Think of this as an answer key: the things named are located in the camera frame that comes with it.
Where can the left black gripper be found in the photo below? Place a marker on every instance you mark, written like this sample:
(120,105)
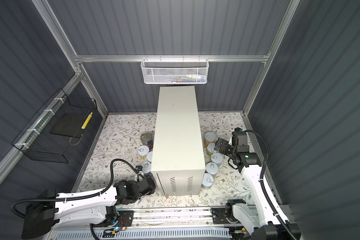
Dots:
(133,184)

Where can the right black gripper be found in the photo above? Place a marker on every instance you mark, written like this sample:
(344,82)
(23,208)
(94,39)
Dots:
(225,144)

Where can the teal labelled can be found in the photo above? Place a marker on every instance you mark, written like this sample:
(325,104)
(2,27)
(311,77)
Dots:
(208,181)

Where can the light blue labelled can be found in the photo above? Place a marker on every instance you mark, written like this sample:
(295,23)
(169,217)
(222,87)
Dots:
(146,168)

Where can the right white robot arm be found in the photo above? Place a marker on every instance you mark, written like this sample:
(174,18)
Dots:
(269,222)

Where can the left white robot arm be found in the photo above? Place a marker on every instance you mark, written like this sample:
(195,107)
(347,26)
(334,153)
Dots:
(38,213)

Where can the white metal cabinet counter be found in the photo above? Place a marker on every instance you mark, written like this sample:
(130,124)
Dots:
(178,163)

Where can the white lidded can right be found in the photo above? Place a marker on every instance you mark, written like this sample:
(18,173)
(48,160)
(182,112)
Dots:
(217,159)

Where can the green labelled can right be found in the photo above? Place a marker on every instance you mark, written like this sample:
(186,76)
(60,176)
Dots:
(211,149)

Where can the yellow can far right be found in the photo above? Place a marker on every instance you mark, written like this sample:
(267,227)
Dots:
(209,137)

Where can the orange labelled can right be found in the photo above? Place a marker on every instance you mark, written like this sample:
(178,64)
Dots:
(212,169)

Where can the small can beside cabinet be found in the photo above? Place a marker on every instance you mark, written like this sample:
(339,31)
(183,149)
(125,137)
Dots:
(150,157)

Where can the yellow labelled can left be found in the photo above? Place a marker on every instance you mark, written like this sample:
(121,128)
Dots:
(143,152)

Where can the dark bare-lid tin can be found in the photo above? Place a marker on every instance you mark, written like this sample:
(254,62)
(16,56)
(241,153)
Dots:
(147,140)

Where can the yellow marker in basket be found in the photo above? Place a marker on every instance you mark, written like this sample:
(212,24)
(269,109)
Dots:
(87,120)

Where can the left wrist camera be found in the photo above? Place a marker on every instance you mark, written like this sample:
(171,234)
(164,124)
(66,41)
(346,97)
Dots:
(139,169)

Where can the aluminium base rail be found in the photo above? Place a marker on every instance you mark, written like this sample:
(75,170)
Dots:
(174,216)

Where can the black wire wall basket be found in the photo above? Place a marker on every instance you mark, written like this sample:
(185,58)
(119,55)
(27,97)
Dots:
(55,135)

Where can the white wire mesh basket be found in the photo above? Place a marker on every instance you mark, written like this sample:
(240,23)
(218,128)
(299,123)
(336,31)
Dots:
(158,72)

